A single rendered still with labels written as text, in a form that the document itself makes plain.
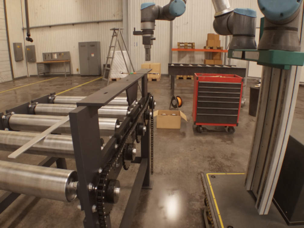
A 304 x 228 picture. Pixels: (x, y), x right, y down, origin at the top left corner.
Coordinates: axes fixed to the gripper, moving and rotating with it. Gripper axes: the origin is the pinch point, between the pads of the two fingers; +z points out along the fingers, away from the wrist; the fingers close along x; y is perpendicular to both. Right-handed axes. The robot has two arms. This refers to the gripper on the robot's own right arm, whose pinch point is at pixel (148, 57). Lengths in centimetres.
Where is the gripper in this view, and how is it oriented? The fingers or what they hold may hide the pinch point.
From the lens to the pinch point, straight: 133.1
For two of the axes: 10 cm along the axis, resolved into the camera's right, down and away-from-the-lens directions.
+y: 9.9, 0.4, -1.1
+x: 1.2, -3.0, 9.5
